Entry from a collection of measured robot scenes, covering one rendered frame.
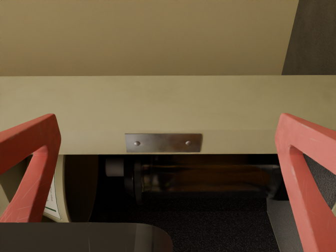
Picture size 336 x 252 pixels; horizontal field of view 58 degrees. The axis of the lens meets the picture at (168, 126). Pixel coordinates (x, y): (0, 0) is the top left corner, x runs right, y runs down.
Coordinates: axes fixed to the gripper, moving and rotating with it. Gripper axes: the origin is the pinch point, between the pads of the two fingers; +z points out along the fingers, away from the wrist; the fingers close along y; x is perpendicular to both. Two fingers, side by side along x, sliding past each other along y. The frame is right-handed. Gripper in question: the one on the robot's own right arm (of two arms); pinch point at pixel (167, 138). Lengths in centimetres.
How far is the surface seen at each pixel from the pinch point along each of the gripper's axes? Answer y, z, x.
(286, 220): -18.0, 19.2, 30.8
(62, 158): 12.2, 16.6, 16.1
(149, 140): 1.7, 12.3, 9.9
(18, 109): 15.0, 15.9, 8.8
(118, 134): 4.5, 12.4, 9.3
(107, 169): 8.6, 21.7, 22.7
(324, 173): -18.0, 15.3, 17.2
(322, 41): -25.5, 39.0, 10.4
